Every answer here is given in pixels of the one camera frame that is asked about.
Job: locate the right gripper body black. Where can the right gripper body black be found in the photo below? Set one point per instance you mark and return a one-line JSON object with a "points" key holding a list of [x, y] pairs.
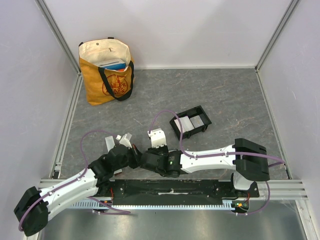
{"points": [[146, 159]]}

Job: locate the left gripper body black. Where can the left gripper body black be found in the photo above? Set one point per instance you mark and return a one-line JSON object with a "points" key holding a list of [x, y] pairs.
{"points": [[133, 157]]}

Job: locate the black plastic card bin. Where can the black plastic card bin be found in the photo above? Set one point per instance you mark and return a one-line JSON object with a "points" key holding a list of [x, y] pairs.
{"points": [[198, 110]]}

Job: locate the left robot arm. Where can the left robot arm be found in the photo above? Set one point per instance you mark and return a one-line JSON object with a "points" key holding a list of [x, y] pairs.
{"points": [[36, 207]]}

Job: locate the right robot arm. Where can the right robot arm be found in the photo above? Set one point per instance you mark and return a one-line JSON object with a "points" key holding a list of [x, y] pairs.
{"points": [[246, 158]]}

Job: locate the stack of white cards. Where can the stack of white cards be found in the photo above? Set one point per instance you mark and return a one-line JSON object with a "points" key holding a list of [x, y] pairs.
{"points": [[184, 124]]}

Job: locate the silver VIP card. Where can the silver VIP card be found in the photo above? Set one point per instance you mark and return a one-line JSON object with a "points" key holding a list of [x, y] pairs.
{"points": [[196, 121]]}

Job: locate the clear acrylic rectangular block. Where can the clear acrylic rectangular block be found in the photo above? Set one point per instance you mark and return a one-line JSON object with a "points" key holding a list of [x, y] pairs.
{"points": [[109, 141]]}

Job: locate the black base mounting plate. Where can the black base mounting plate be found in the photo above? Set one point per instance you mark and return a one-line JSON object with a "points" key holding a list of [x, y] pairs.
{"points": [[173, 191]]}

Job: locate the orange canvas tote bag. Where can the orange canvas tote bag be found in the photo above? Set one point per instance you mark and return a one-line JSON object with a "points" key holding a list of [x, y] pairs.
{"points": [[104, 85]]}

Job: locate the blue book in bag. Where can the blue book in bag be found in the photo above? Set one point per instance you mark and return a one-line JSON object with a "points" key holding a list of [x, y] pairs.
{"points": [[116, 64]]}

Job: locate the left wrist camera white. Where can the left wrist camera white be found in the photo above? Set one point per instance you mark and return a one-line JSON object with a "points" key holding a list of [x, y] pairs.
{"points": [[125, 140]]}

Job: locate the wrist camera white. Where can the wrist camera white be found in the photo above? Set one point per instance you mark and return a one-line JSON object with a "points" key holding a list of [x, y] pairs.
{"points": [[125, 140], [157, 138]]}

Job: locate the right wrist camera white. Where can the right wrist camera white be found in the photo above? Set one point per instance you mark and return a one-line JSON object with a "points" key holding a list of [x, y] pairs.
{"points": [[157, 138]]}

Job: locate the slotted cable duct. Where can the slotted cable duct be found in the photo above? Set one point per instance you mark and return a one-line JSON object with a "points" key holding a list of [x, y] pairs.
{"points": [[87, 204]]}

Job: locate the aluminium frame rail front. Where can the aluminium frame rail front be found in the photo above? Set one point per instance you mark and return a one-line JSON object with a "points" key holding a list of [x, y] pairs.
{"points": [[280, 189]]}

